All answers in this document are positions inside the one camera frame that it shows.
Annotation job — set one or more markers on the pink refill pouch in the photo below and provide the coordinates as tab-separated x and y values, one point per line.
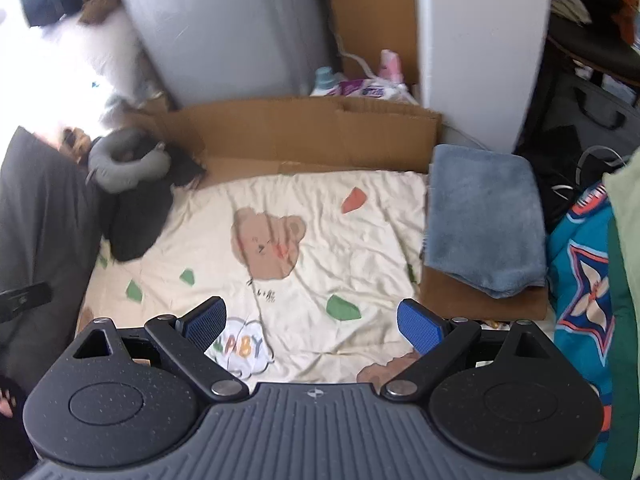
391	65

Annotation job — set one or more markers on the brown folded garment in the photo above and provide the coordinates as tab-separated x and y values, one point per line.
450	295

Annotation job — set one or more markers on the white purple detergent bag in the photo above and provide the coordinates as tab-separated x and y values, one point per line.
370	91

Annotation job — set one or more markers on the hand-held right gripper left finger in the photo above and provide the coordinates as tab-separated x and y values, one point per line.
206	327

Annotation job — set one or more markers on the teal printed blanket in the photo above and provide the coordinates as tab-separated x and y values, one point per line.
580	270

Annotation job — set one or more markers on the brown teddy bear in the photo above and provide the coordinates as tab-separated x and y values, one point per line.
75	142

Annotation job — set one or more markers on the white plastic bag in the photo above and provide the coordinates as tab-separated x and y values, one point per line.
112	55

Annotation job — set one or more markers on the black bag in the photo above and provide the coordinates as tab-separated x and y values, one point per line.
575	120

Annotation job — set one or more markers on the black paw print cloth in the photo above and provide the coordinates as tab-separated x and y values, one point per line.
10	400

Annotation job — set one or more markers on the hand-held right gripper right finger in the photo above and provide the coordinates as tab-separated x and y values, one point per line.
420	327

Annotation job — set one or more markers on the blue jeans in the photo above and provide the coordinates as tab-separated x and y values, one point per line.
485	215

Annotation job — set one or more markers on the tall cardboard sheet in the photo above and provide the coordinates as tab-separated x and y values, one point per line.
375	10

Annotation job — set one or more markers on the black garment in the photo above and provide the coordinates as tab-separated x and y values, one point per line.
140	220

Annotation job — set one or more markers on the grey neck pillow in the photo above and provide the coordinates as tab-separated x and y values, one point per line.
125	165

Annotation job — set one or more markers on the dark grey duvet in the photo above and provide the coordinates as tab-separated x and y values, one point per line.
45	220

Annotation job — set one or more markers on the black chair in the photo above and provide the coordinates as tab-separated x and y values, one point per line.
595	42

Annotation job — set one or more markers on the cream printed bedsheet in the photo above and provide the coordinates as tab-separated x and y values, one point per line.
325	240

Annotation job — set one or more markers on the white detergent bottle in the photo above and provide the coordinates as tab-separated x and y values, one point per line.
325	82

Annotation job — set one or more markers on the folded cardboard sheet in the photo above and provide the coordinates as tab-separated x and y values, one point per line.
300	130

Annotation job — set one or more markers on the grey plastic-wrapped cabinet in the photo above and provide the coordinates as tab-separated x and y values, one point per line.
225	25

